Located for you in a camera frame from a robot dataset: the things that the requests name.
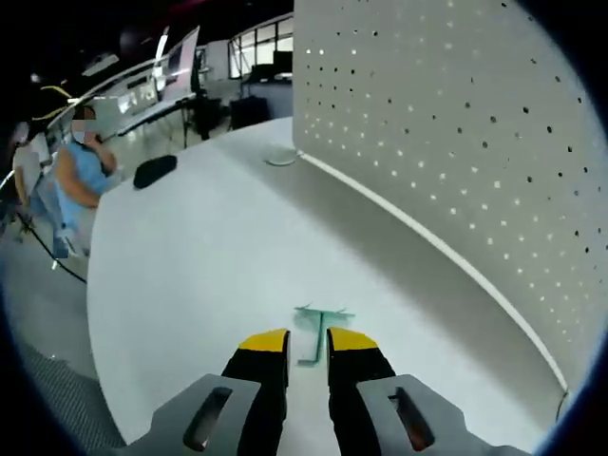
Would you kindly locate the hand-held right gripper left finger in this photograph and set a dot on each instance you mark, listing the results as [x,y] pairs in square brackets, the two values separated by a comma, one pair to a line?
[237,404]

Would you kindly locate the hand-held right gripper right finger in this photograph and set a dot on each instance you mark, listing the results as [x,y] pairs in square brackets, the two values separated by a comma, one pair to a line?
[370,404]

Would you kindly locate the green hook assembly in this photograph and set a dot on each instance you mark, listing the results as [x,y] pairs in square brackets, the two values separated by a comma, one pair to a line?
[323,313]

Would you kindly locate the white perforated mounting plate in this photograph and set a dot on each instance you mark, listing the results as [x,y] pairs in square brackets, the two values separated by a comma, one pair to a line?
[427,119]

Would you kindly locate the black oval object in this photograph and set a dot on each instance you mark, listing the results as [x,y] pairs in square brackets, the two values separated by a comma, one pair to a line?
[154,172]

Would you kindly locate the black low cabinet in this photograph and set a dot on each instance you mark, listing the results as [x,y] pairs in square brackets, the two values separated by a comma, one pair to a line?
[250,114]

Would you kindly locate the black office chair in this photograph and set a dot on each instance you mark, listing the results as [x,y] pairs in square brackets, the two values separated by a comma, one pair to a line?
[204,114]

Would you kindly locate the white pink display board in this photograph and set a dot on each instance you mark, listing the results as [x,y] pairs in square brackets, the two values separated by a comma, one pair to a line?
[183,57]

